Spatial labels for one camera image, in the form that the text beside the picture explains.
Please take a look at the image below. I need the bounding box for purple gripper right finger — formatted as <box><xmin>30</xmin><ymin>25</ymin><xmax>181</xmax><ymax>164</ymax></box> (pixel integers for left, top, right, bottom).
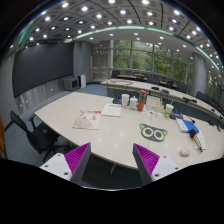
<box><xmin>132</xmin><ymin>143</ymin><xmax>179</xmax><ymax>185</ymax></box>

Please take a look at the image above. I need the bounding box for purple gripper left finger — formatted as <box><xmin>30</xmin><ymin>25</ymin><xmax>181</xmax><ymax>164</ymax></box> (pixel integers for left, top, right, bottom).
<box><xmin>41</xmin><ymin>143</ymin><xmax>91</xmax><ymax>185</ymax></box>

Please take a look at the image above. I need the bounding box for pink computer mouse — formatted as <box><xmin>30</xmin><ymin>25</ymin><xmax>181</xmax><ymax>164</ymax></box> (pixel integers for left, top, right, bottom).
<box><xmin>179</xmin><ymin>149</ymin><xmax>190</xmax><ymax>157</ymax></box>

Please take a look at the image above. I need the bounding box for black cat face mouse pad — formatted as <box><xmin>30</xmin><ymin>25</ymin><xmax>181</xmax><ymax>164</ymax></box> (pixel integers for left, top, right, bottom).
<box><xmin>139</xmin><ymin>123</ymin><xmax>168</xmax><ymax>142</ymax></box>

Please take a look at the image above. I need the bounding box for black office chair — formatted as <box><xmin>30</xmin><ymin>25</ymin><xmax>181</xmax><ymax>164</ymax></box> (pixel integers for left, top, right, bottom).
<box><xmin>10</xmin><ymin>111</ymin><xmax>59</xmax><ymax>161</ymax></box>

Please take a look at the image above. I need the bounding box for pink white magazine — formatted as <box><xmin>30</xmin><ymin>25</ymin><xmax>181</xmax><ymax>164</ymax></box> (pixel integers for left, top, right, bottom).
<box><xmin>73</xmin><ymin>110</ymin><xmax>101</xmax><ymax>130</ymax></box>

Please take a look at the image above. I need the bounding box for yellow black screwdriver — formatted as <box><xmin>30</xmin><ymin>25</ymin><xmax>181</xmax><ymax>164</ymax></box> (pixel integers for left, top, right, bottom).
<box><xmin>189</xmin><ymin>129</ymin><xmax>203</xmax><ymax>152</ymax></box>

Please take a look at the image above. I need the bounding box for dark small device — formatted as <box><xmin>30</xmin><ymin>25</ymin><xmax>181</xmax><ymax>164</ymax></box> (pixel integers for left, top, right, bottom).
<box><xmin>170</xmin><ymin>111</ymin><xmax>183</xmax><ymax>119</ymax></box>

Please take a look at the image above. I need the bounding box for green white paper cup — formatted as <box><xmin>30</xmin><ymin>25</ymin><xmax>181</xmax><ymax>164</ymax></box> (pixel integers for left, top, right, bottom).
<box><xmin>164</xmin><ymin>104</ymin><xmax>174</xmax><ymax>118</ymax></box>

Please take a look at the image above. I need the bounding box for upright card stand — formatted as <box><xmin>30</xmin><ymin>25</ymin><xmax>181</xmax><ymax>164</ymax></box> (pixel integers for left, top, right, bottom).
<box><xmin>146</xmin><ymin>95</ymin><xmax>164</xmax><ymax>113</ymax></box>

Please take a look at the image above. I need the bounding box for white paper booklet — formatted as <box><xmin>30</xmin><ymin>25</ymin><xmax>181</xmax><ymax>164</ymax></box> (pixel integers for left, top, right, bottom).
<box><xmin>101</xmin><ymin>103</ymin><xmax>121</xmax><ymax>117</ymax></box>

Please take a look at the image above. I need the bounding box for white lidded jar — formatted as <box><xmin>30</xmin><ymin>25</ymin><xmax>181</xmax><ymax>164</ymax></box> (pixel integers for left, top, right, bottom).
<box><xmin>130</xmin><ymin>96</ymin><xmax>138</xmax><ymax>110</ymax></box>

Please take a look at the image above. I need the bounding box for red green bottle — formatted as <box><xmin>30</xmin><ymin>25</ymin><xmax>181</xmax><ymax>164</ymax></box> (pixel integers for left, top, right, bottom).
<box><xmin>137</xmin><ymin>90</ymin><xmax>147</xmax><ymax>112</ymax></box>

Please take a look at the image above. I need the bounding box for long curved conference desk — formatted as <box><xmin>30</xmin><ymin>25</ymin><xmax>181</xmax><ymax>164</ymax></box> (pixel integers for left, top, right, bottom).
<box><xmin>102</xmin><ymin>79</ymin><xmax>224</xmax><ymax>125</ymax></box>

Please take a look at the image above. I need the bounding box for grey cabinet with screen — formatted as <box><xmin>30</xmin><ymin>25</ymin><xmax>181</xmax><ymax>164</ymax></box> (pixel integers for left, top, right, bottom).
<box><xmin>63</xmin><ymin>78</ymin><xmax>79</xmax><ymax>91</ymax></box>

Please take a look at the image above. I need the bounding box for white box unit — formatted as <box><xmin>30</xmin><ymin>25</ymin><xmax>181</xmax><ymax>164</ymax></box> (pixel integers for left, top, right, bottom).
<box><xmin>78</xmin><ymin>74</ymin><xmax>86</xmax><ymax>88</ymax></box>

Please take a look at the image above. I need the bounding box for large dark wall screen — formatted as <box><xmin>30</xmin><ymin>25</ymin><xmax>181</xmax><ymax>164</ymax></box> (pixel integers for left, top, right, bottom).
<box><xmin>12</xmin><ymin>43</ymin><xmax>73</xmax><ymax>97</ymax></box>

